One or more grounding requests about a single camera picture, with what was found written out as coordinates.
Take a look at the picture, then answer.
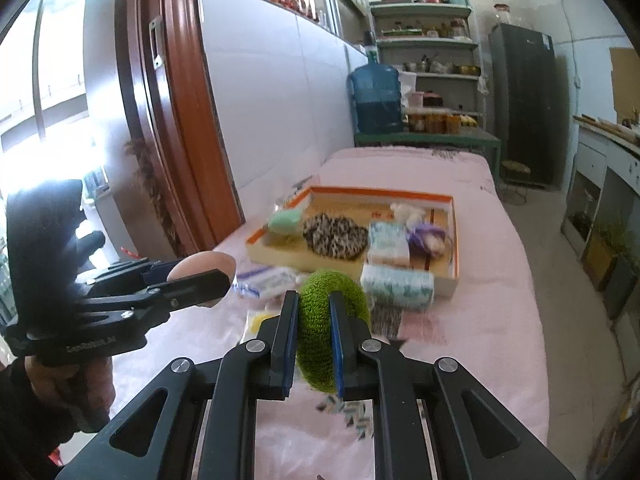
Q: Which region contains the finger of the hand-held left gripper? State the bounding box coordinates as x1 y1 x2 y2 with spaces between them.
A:
75 268 232 314
92 259 174 287

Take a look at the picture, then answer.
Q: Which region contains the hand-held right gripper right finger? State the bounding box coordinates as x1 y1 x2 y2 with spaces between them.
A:
327 292 576 480

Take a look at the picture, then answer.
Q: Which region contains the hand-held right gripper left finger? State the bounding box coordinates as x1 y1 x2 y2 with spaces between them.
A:
59 290 301 480

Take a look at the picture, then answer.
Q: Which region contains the green knitted scrunchie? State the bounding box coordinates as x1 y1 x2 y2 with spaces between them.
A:
295 269 372 395

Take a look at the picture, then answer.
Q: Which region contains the peach makeup sponge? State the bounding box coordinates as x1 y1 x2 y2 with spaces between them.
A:
166 252 237 308

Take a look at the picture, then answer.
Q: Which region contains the small yellow packet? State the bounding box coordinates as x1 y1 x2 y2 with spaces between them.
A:
244 309 281 346

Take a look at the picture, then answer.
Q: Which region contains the white blue wipes packet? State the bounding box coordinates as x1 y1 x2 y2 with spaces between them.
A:
235 266 311 301

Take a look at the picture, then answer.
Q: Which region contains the floral tissue packet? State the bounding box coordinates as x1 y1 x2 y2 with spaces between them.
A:
367 221 412 266
360 262 436 311

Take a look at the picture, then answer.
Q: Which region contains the orange cardboard box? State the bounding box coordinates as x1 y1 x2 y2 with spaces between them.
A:
245 185 461 301

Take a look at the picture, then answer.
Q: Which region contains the leopard print scrunchie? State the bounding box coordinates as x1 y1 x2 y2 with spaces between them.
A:
301 214 370 262

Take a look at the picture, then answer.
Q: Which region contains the mint green makeup sponge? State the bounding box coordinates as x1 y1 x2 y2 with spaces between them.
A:
267 209 305 236

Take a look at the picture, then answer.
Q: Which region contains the purple organza pouch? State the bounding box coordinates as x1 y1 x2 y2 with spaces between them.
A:
407 224 448 261

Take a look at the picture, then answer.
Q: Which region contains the white plush bear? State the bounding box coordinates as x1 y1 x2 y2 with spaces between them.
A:
389 201 431 231

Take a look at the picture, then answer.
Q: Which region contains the person's left hand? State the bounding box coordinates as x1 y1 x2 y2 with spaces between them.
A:
25 350 116 431

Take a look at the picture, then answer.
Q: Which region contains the brown feather duster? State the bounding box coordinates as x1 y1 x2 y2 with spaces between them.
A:
122 137 181 256

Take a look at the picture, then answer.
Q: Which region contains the row of amber jars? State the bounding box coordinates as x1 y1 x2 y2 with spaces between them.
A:
407 112 476 135

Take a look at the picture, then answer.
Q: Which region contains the green table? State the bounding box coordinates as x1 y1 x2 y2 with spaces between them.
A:
354 127 502 176

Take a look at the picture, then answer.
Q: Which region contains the round wicker stool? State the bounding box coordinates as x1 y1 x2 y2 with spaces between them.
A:
499 160 533 206

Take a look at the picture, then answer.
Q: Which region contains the blue water jug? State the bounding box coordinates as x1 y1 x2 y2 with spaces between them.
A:
347 50 405 135

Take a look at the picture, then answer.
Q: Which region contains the yellow planter box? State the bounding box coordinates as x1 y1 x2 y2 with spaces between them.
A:
582 232 621 281

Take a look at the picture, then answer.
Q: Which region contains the dark planter box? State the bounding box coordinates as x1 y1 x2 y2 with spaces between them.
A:
602 255 640 321

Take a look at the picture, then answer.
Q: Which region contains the dark refrigerator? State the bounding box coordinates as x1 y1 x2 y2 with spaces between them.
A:
487 22 558 186

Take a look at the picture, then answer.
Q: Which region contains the white kitchen counter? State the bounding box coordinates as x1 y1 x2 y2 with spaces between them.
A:
560 115 640 321

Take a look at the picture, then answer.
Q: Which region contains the metal shelf rack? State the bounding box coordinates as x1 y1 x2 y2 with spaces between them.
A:
369 0 488 133

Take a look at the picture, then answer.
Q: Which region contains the cardboard sheet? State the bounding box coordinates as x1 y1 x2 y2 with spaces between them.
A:
609 47 640 121

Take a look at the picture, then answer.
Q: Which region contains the brown wooden door frame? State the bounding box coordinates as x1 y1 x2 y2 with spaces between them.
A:
114 0 246 261

